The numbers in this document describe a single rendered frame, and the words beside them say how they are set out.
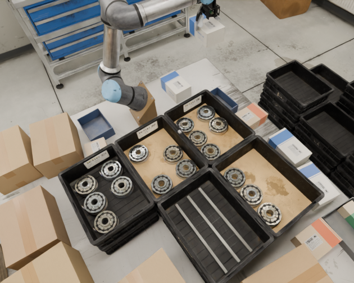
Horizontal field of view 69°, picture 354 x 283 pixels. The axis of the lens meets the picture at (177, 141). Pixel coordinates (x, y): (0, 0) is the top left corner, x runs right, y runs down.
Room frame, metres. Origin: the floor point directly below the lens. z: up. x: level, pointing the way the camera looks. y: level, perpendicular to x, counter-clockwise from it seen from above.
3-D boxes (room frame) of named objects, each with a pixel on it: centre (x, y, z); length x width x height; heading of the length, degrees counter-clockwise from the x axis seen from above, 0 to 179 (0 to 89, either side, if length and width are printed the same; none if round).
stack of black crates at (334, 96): (1.53, -1.32, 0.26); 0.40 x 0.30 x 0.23; 24
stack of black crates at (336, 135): (1.00, -1.12, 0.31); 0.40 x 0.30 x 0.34; 24
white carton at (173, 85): (1.29, -0.03, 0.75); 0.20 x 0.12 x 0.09; 29
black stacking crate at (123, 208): (0.51, 0.35, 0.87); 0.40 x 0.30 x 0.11; 30
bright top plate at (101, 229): (0.38, 0.35, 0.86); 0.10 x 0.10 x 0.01
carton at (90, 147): (0.82, 0.45, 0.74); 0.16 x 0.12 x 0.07; 19
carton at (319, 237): (0.23, -0.57, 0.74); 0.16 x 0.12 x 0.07; 117
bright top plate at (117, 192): (0.54, 0.29, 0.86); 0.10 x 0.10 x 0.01
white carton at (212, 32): (1.38, -0.24, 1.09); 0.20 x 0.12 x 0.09; 24
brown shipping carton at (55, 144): (0.89, 0.69, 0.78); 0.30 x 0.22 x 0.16; 18
